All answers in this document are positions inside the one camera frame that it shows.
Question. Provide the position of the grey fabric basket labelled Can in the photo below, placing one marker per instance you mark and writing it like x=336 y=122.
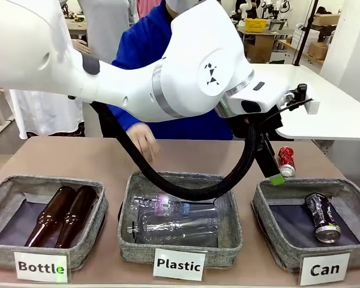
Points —
x=267 y=228

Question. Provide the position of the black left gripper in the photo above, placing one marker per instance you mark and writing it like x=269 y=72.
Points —
x=243 y=126

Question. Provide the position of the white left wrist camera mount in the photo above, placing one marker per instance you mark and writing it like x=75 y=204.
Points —
x=306 y=105

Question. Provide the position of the white Bottle label card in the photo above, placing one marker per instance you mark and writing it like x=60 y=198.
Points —
x=41 y=267

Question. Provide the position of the person's right hand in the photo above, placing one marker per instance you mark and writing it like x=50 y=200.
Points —
x=144 y=144

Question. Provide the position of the white table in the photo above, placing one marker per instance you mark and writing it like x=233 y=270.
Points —
x=333 y=105

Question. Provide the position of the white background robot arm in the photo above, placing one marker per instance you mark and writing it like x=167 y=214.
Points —
x=246 y=6
x=276 y=5

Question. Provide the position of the white face mask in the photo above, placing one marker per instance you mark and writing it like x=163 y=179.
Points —
x=172 y=4

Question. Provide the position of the yellow plastic crate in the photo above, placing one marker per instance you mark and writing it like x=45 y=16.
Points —
x=254 y=24

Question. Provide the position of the white frame stand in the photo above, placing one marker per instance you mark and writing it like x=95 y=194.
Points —
x=0 y=114

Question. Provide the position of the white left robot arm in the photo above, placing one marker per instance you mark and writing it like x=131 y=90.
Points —
x=108 y=60

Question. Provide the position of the grey fabric basket labelled Plastic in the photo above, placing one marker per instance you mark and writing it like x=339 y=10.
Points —
x=228 y=228

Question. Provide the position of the black printed drink can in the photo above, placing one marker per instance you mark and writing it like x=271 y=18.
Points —
x=322 y=217

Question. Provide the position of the large clear plastic bottle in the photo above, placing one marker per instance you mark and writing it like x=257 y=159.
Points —
x=174 y=226

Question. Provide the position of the black pole stand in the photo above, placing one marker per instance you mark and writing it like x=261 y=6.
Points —
x=306 y=33

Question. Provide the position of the small clear water bottle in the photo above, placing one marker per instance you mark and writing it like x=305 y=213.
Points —
x=162 y=201

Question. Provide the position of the white lab coat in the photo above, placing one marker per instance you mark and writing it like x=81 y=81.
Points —
x=48 y=114

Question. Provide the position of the large cardboard box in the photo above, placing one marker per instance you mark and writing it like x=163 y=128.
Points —
x=262 y=48

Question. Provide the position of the grey fabric basket labelled Bottle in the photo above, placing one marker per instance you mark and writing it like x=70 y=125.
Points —
x=87 y=234

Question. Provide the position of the brown glass bottle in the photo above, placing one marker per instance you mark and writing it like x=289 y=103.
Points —
x=52 y=214
x=76 y=216

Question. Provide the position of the white Plastic label card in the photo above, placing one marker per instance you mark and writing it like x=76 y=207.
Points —
x=179 y=264

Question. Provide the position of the person in blue hoodie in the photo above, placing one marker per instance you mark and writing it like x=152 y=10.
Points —
x=138 y=45

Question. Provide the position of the white Can label card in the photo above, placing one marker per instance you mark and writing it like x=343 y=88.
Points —
x=324 y=269

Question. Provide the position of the red drink can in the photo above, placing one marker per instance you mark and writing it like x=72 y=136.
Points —
x=286 y=162

